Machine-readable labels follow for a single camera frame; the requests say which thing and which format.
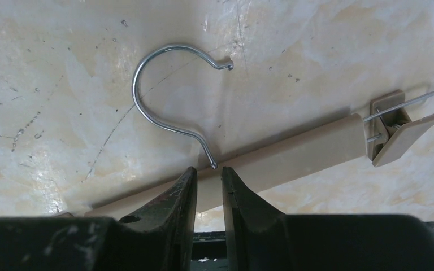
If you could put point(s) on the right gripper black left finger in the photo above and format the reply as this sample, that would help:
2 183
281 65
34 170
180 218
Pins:
157 236

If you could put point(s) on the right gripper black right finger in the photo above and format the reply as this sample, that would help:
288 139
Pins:
260 237

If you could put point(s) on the beige hanger of navy underwear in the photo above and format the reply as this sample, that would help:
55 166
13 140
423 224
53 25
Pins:
288 118

